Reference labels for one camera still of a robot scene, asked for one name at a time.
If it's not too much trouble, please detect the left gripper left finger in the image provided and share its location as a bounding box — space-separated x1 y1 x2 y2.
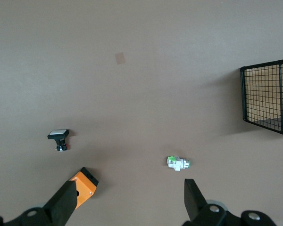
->
42 180 77 226

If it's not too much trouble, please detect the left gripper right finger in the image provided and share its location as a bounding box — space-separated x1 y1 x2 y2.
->
183 178 208 222

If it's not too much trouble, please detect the black square pushbutton white cap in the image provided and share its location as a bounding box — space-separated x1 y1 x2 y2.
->
47 128 71 153

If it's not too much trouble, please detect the brown tape patch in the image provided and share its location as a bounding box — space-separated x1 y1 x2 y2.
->
114 52 126 65

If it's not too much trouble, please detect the orange switch enclosure box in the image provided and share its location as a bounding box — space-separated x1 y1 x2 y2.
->
69 167 100 210

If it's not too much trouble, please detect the green pushbutton switch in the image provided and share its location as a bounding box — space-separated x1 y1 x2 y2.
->
166 155 192 172

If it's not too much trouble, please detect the black wire rack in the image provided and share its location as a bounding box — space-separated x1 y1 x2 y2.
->
240 57 283 138

